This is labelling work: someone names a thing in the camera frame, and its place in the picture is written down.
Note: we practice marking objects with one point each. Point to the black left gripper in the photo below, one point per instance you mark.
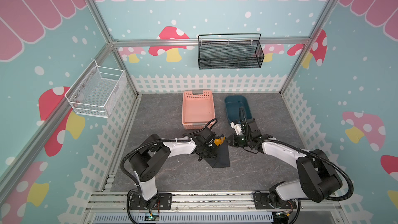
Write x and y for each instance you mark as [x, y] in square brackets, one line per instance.
[213, 153]

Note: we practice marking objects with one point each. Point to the black wire wall basket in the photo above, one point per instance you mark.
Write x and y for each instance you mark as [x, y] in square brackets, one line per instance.
[230, 51]

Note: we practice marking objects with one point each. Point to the teal plastic tub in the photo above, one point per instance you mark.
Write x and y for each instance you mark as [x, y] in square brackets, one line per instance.
[233, 103]

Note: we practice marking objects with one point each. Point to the orange plastic spoon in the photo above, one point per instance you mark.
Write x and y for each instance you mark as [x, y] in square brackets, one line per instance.
[219, 140]

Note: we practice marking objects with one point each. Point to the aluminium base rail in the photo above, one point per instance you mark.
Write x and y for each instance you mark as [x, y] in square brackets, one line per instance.
[210, 207]

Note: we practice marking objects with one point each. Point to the white wire wall basket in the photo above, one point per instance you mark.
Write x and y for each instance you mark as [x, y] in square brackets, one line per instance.
[97, 91]

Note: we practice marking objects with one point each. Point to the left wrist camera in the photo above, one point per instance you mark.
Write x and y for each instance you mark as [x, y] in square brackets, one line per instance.
[207, 134]

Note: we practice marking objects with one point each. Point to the black paper napkin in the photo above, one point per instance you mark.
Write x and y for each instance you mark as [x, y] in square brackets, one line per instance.
[222, 159]

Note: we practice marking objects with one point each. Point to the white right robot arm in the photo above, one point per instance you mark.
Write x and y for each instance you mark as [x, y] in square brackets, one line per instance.
[317, 178]

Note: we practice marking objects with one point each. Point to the pink perforated plastic basket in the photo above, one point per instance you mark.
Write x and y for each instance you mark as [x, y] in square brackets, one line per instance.
[197, 109]

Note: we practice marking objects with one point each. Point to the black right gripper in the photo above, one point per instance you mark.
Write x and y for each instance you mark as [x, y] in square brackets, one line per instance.
[235, 140]

